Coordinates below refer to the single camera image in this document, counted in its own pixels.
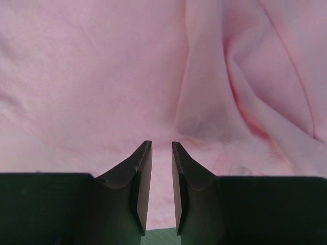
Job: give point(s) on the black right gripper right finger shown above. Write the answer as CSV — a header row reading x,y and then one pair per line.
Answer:
x,y
212,209

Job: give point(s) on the pink t shirt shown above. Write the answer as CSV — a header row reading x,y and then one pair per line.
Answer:
x,y
240,84

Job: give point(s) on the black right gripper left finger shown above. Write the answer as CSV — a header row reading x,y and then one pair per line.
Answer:
x,y
77,208

